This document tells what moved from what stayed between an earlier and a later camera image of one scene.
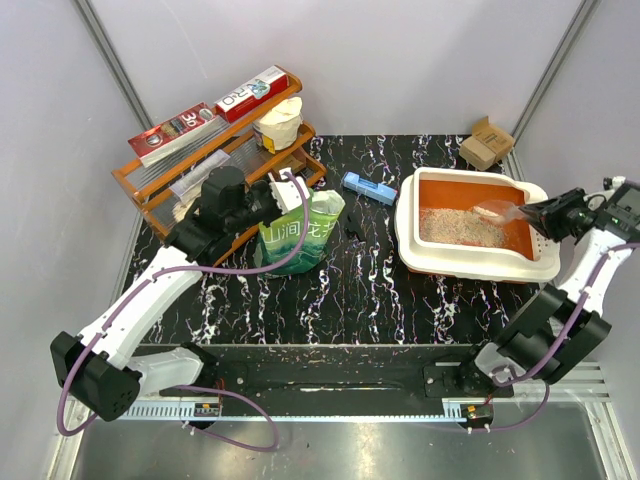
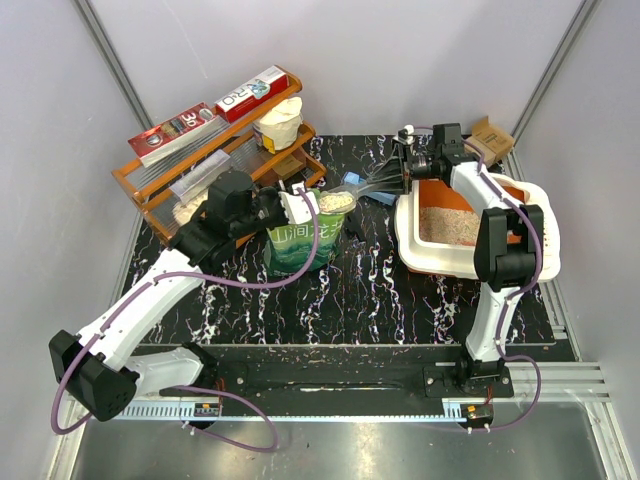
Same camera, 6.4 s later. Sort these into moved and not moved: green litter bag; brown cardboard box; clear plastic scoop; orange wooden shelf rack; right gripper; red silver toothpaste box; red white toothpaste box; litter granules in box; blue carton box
Moved: green litter bag; clear plastic scoop; right gripper
Not moved: red white toothpaste box; brown cardboard box; orange wooden shelf rack; litter granules in box; red silver toothpaste box; blue carton box
